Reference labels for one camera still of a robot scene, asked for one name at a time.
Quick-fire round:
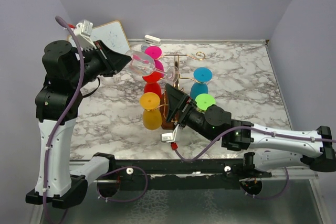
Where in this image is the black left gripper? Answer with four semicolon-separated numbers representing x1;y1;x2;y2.
69;39;132;88

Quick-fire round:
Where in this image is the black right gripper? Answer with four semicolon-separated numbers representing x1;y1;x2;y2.
165;83;217;143

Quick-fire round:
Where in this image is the clear wine glass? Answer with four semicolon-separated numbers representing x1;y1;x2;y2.
125;50;179;84

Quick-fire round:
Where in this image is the blue wine glass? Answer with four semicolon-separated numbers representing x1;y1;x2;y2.
190;67;213;100

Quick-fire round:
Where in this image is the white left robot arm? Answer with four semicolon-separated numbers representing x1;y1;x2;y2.
25;40;131;209

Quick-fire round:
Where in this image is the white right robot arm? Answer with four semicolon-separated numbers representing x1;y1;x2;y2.
165;84;335;177

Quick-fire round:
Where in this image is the wooden rack base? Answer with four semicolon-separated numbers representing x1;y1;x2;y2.
159;87;182;130

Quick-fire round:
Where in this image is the green wine glass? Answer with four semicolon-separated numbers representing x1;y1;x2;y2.
195;93;216;111

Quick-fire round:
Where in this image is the red wine glass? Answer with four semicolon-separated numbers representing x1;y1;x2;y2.
142;71;162;99

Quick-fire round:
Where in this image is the yellow wine glass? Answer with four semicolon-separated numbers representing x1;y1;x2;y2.
139;92;162;130

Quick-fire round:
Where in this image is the pink wine glass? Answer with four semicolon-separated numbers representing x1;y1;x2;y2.
144;46;164;71

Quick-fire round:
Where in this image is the white eraser box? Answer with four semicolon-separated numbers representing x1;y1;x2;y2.
144;35;161;46

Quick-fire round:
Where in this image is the small whiteboard gold frame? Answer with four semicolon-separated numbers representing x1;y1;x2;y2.
67;20;130;57

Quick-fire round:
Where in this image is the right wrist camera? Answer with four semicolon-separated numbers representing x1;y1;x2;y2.
161;124;182;143

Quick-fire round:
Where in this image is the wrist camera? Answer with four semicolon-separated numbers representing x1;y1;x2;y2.
161;124;182;143
73;19;96;51

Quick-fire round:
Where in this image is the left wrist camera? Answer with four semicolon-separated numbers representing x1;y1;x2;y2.
73;19;96;51

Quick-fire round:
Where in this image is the black mounting rail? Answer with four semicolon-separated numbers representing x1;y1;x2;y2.
99;156;271;190

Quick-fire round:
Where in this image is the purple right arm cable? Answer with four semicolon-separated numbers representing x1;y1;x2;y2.
170;125;336;201

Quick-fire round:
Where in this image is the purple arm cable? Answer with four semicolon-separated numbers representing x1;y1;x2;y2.
170;125;336;201
41;15;149;224

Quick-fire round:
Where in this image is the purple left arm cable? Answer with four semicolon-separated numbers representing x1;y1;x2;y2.
41;15;149;224

